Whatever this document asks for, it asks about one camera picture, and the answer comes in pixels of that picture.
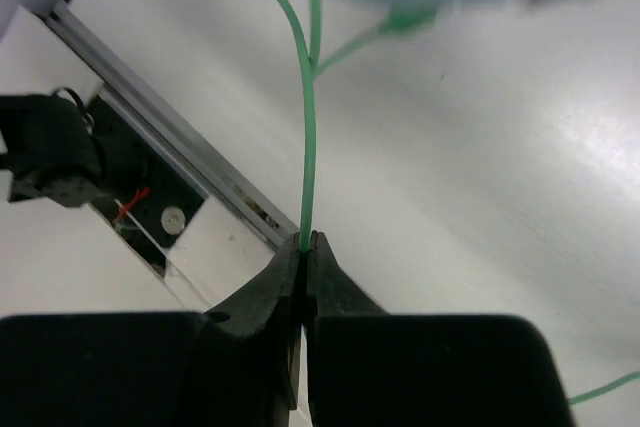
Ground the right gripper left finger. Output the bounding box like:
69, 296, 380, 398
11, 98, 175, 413
1, 237, 301, 426

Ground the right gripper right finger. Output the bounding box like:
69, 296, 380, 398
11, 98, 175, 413
305, 232, 574, 427

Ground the green headphone cable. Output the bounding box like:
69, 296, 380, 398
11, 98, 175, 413
227, 0, 640, 407

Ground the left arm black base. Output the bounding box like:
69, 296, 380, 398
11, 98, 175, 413
1, 87, 204, 276

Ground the aluminium front rail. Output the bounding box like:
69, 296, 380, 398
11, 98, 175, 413
46, 0, 298, 247

